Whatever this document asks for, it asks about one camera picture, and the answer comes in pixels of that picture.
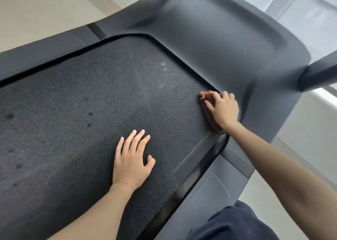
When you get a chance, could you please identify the person's right forearm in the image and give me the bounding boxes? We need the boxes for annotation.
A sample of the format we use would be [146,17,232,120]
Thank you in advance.
[225,122,337,240]

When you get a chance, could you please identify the person's left forearm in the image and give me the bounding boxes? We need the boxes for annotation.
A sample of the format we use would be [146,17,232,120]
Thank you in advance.
[48,183,136,240]

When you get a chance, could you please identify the person's dark blue trousers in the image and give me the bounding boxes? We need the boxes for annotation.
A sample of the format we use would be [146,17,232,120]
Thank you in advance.
[187,200,279,240]

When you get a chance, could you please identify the grey treadmill with red label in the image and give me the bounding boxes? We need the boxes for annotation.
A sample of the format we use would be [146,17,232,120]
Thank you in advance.
[0,0,337,240]

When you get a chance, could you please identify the person's right hand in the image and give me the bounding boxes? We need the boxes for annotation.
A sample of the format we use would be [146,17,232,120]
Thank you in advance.
[203,91,242,132]

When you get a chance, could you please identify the person's left hand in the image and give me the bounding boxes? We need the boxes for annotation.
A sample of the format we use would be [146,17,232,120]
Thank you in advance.
[112,129,156,192]

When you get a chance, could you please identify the brown cleaning cloth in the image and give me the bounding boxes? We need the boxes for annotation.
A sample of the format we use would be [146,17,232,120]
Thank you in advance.
[198,91,224,133]

